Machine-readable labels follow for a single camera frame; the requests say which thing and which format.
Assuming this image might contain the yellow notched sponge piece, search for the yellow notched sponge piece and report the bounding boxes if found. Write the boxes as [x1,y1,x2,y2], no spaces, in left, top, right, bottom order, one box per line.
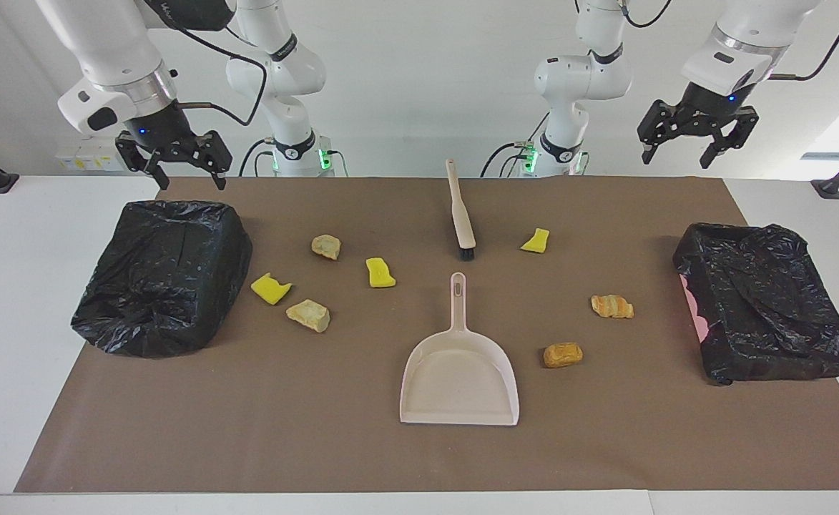
[250,273,293,306]

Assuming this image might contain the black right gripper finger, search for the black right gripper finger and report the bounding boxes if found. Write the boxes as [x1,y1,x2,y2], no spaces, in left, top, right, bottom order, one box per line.
[115,136,170,191]
[194,131,232,190]

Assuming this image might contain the white wall socket box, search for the white wall socket box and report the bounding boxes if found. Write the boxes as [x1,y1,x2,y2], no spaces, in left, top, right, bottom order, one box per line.
[54,136,132,172]

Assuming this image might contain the large beige rock chunk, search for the large beige rock chunk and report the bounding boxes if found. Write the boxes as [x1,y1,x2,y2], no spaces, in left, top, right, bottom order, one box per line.
[285,299,332,333]

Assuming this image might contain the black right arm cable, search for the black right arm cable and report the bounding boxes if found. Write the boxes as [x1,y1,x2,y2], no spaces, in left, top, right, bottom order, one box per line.
[172,20,268,127]

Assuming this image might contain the toy croissant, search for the toy croissant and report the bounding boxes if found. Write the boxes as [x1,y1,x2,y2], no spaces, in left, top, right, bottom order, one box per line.
[591,294,635,320]

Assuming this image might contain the beige plastic dustpan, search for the beige plastic dustpan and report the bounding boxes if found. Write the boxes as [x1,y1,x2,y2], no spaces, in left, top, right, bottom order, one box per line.
[399,272,520,427]

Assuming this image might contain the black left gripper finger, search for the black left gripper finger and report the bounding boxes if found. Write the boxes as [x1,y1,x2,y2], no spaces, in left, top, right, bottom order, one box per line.
[700,106,760,170]
[637,100,692,165]

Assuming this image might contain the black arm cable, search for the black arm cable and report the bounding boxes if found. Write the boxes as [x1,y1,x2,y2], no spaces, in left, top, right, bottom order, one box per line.
[172,20,268,127]
[770,0,839,81]

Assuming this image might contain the brown toy bread roll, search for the brown toy bread roll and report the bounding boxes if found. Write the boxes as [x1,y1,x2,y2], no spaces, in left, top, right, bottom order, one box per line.
[542,343,584,369]

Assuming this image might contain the black bag lined trash bin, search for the black bag lined trash bin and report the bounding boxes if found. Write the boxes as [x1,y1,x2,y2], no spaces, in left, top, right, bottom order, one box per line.
[70,200,254,359]

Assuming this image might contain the black crumpled trash bag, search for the black crumpled trash bag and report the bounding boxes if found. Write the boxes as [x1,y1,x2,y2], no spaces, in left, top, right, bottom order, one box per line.
[672,222,839,387]

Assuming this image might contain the yellow wavy sponge piece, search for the yellow wavy sponge piece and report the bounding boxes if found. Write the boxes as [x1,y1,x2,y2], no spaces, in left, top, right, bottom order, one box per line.
[365,257,397,289]

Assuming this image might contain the pink plastic bin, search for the pink plastic bin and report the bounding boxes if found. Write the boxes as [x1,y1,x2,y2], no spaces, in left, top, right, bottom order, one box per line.
[682,279,710,344]

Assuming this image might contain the brown paper table mat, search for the brown paper table mat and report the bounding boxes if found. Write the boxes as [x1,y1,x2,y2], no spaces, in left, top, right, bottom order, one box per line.
[14,177,839,494]

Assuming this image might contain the black base cable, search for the black base cable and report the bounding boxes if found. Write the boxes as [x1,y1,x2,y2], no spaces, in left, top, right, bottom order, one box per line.
[480,141,536,177]
[238,138,277,177]

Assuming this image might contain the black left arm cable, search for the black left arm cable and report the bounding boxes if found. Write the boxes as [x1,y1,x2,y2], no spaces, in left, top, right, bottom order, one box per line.
[770,0,839,81]

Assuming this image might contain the beige hand brush black bristles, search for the beige hand brush black bristles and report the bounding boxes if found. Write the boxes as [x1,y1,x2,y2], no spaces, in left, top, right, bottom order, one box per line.
[446,159,477,261]

